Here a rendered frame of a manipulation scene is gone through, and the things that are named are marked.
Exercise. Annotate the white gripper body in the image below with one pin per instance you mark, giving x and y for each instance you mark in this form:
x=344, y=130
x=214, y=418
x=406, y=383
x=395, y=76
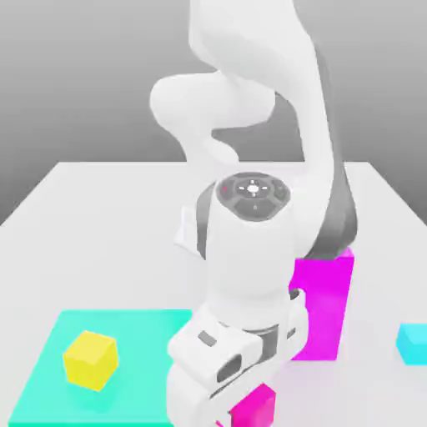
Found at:
x=193, y=407

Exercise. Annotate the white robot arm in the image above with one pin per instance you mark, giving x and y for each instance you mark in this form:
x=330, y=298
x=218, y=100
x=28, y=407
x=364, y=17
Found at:
x=250, y=260

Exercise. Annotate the small magenta cube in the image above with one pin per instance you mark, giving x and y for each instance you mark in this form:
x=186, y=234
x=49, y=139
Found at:
x=255, y=408

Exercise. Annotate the small yellow cube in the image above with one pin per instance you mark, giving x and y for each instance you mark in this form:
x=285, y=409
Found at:
x=90, y=360

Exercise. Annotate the small cyan cube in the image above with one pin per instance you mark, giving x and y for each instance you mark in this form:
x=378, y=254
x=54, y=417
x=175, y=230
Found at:
x=413, y=343

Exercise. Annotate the large teal box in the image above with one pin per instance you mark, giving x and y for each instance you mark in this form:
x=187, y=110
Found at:
x=143, y=360

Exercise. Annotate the large magenta box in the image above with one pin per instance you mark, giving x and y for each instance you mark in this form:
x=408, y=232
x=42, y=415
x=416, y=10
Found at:
x=325, y=300

